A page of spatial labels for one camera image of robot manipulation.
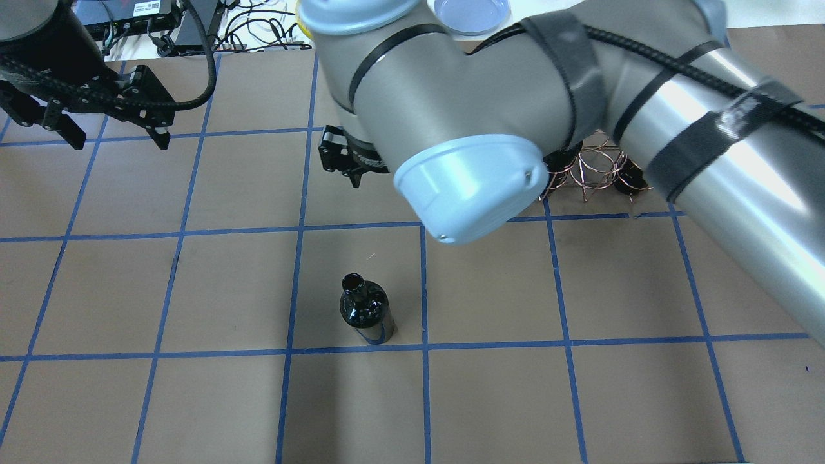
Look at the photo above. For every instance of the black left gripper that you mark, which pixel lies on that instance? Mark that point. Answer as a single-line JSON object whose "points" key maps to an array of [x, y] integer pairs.
{"points": [[40, 82]]}

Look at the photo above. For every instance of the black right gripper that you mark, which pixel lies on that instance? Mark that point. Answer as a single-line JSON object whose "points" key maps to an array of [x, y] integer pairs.
{"points": [[358, 156]]}

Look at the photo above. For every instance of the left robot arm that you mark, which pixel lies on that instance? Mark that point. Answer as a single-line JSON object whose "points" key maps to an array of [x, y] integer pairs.
{"points": [[50, 66]]}

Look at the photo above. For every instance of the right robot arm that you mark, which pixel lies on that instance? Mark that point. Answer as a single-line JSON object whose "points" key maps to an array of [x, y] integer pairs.
{"points": [[468, 136]]}

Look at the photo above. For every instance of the black electronics box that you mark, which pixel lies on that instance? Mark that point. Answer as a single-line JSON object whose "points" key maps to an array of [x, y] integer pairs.
{"points": [[110, 19]]}

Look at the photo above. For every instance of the black power adapter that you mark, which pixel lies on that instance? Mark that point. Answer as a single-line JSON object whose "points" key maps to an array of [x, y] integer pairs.
{"points": [[188, 40]]}

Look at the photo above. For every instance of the blue plate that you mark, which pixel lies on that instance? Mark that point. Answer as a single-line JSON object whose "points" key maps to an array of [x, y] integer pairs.
{"points": [[472, 18]]}

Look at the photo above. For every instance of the copper wire wine basket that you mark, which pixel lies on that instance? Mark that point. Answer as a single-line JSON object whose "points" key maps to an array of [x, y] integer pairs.
{"points": [[596, 166]]}

